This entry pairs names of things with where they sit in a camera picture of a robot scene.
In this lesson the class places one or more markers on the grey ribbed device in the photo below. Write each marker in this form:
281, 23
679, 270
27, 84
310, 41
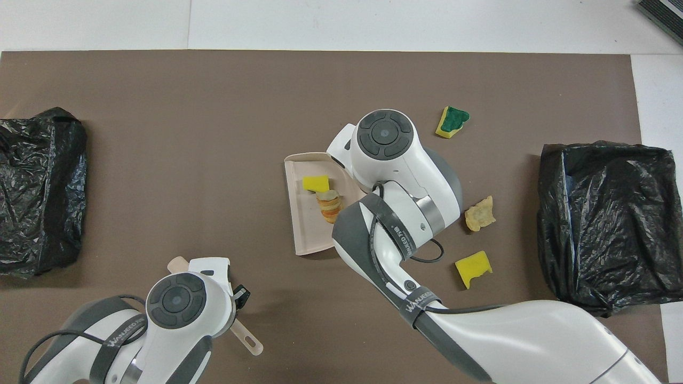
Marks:
664, 13

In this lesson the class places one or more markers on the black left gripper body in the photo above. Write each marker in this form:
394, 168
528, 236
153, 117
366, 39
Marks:
241, 296

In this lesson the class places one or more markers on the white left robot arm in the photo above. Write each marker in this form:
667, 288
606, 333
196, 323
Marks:
176, 304

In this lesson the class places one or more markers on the black bag wrapped bin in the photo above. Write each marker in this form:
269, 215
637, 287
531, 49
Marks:
37, 202

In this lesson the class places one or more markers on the beige plastic dustpan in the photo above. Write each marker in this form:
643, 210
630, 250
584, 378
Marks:
307, 224

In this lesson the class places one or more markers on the pale torn bread chunk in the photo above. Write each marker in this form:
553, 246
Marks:
480, 214

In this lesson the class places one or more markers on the striped orange bread piece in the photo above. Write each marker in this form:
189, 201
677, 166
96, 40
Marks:
330, 208

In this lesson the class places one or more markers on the brown table mat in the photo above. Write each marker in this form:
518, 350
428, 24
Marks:
213, 106

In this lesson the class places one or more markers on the open black bag bin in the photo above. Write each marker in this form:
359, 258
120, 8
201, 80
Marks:
608, 234

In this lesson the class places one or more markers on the yellow sponge piece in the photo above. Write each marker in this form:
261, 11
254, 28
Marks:
316, 183
472, 266

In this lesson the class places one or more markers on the green and yellow sponge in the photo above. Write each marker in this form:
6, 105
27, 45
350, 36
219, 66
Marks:
453, 120

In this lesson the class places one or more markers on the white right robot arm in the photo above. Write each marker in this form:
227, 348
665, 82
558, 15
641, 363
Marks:
405, 165

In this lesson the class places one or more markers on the beige hand brush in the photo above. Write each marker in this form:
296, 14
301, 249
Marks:
249, 341

